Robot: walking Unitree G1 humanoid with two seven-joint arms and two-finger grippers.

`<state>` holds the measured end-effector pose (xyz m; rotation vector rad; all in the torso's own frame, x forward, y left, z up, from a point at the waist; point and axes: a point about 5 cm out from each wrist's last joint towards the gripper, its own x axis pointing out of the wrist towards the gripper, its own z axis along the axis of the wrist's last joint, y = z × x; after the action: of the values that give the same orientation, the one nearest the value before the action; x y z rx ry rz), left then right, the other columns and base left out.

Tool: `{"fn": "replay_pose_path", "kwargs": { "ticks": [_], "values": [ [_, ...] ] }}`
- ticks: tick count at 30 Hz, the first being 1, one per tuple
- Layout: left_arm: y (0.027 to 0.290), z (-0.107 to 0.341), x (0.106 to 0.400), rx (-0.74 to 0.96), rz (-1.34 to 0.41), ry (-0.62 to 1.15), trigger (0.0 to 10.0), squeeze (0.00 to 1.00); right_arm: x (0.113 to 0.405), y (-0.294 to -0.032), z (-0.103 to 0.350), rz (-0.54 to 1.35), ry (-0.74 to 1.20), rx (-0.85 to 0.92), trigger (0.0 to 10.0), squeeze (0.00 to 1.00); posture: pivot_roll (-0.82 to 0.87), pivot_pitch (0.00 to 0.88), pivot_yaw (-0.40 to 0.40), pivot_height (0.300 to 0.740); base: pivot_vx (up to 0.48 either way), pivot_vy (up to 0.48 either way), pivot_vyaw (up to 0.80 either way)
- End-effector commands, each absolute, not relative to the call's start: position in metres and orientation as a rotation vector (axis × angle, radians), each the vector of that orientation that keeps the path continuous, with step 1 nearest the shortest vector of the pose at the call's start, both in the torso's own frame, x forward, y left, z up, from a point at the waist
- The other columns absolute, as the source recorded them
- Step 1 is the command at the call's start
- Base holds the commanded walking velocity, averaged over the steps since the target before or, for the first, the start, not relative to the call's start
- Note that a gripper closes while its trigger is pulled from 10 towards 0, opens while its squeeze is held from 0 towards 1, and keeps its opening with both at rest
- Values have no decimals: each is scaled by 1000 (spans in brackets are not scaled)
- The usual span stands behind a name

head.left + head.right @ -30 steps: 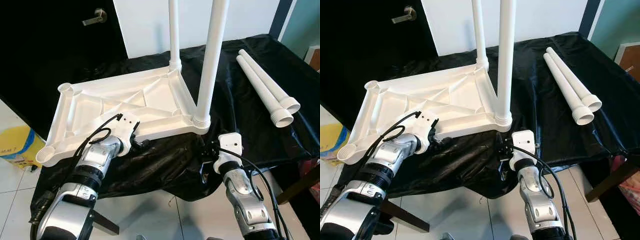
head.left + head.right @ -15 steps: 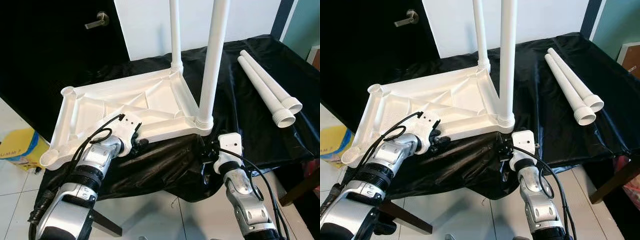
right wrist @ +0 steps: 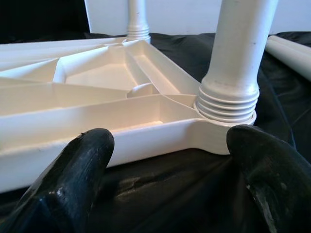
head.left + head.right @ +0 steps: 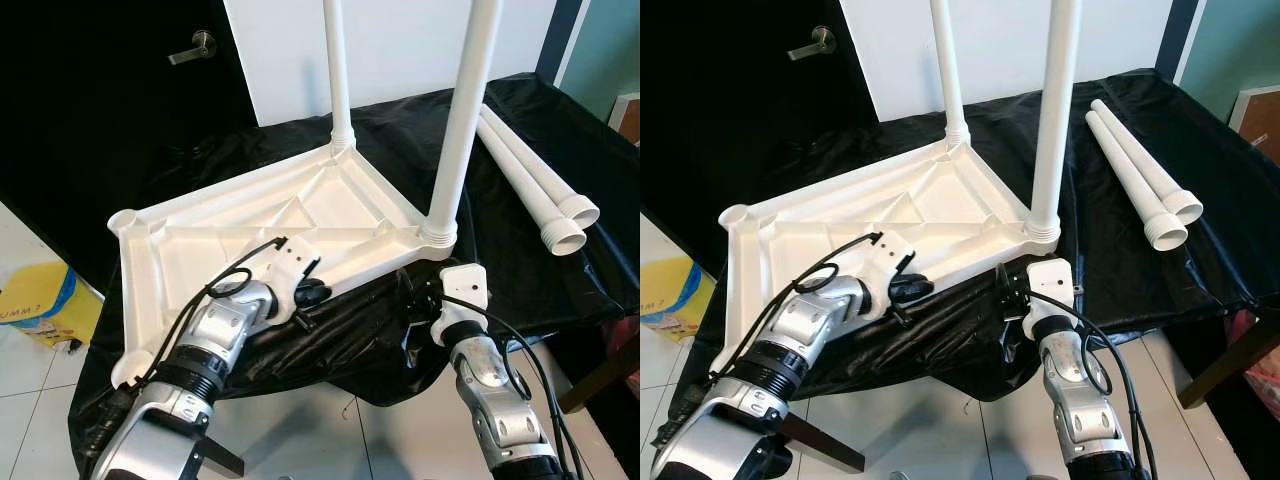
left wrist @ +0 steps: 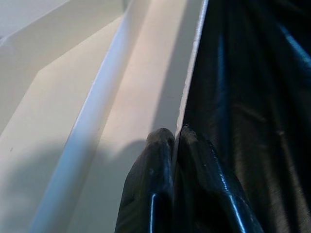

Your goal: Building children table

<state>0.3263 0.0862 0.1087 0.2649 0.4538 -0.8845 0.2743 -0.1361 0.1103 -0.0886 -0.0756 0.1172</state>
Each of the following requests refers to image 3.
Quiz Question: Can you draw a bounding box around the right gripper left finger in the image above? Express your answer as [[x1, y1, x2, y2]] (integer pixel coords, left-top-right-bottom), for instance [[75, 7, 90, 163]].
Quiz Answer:
[[0, 128, 115, 233]]

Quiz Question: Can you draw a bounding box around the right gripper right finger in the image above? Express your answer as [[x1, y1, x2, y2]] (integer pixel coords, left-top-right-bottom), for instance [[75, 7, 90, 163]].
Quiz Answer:
[[226, 125, 311, 233]]

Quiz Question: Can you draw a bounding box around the white plastic table top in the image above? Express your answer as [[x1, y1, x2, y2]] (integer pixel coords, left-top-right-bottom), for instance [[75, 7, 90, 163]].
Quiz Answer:
[[0, 36, 258, 195]]

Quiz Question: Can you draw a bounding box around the white plastic table leg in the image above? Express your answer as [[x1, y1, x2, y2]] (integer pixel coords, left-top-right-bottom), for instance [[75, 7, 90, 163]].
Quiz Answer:
[[126, 0, 150, 42], [264, 35, 311, 82], [195, 0, 279, 126]]

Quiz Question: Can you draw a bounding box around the black glossy tablecloth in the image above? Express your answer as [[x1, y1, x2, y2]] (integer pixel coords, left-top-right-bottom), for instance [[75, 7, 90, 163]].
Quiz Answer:
[[0, 31, 311, 233]]

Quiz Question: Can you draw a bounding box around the black door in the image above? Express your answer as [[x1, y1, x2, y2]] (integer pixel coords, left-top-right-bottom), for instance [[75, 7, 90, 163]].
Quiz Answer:
[[0, 0, 90, 44]]

